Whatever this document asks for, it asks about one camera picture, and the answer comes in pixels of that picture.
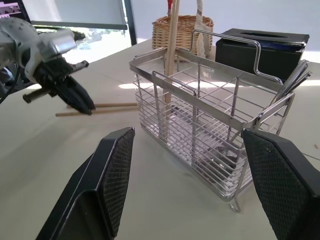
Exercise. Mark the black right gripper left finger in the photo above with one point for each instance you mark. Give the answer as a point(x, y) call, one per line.
point(90, 190)

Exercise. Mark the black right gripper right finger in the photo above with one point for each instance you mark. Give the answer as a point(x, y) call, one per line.
point(285, 180)

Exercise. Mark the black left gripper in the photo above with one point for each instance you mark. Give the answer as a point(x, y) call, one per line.
point(51, 73)

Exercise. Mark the wooden chopstick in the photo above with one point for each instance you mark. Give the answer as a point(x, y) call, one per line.
point(175, 50)
point(172, 45)
point(115, 104)
point(110, 110)

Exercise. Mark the round wicker basket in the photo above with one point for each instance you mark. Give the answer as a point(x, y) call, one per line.
point(185, 32)

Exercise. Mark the white roller blind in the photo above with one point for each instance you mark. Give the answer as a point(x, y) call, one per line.
point(75, 12)

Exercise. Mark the dark computer monitor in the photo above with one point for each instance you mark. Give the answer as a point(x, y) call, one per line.
point(12, 8)

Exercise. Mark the black tissue box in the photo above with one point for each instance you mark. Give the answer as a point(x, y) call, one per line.
point(270, 50)

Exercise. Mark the black window post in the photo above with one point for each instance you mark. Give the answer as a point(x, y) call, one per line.
point(130, 22)

